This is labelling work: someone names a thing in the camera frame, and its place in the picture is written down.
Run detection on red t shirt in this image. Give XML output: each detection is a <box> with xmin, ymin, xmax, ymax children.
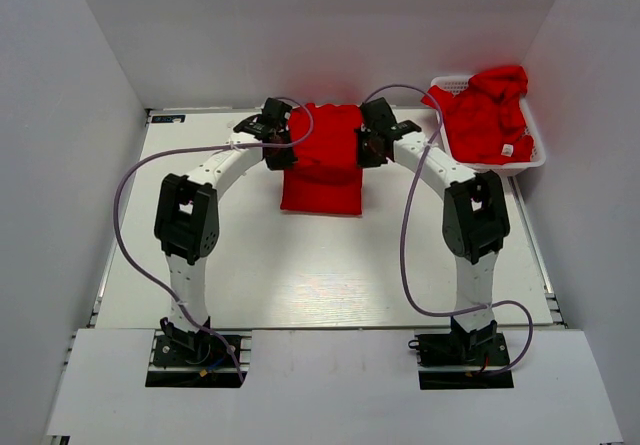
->
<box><xmin>280</xmin><ymin>103</ymin><xmax>363</xmax><ymax>216</ymax></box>

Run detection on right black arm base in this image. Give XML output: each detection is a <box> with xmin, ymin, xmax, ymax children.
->
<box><xmin>408</xmin><ymin>332</ymin><xmax>514</xmax><ymax>391</ymax></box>

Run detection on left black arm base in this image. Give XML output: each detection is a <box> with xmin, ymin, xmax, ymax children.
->
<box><xmin>145</xmin><ymin>331</ymin><xmax>243</xmax><ymax>389</ymax></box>

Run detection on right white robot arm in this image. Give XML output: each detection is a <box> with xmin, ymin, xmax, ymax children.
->
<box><xmin>356</xmin><ymin>98</ymin><xmax>510</xmax><ymax>364</ymax></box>

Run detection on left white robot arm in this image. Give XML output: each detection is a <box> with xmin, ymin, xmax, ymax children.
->
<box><xmin>154</xmin><ymin>98</ymin><xmax>296</xmax><ymax>364</ymax></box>

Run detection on red t shirts in basket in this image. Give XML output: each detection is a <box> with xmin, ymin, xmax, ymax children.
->
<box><xmin>422</xmin><ymin>65</ymin><xmax>534</xmax><ymax>165</ymax></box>

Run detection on blue table label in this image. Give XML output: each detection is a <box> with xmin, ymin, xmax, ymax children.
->
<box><xmin>151</xmin><ymin>114</ymin><xmax>186</xmax><ymax>124</ymax></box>

